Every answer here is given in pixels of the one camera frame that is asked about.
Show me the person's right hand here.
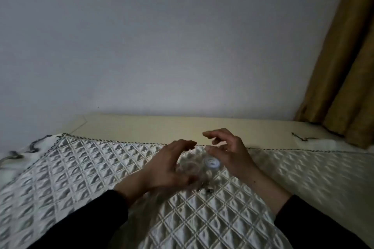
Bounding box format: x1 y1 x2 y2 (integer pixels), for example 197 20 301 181
202 128 260 183

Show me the person's left hand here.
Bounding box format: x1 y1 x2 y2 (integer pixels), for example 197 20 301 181
142 139 200 193

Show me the person's left forearm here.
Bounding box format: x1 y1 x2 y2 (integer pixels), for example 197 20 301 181
28 168 152 249

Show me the white quilted cloth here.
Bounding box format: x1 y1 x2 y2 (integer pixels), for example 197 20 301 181
0 133 374 249

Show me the white fabric with dark pattern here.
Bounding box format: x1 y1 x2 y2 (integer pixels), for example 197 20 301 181
0 133 64 184

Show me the plain white fabric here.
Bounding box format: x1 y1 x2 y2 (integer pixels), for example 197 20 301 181
291 132 374 154

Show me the dark cord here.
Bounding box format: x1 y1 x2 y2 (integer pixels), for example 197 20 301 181
291 132 319 142

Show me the person's right forearm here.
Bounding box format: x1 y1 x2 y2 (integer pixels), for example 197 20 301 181
243 167 372 249

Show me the transparent small jar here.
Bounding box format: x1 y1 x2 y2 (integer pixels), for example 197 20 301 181
176 152 218 190

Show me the mustard yellow curtain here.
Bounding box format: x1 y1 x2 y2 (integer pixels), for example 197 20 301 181
293 0 374 149

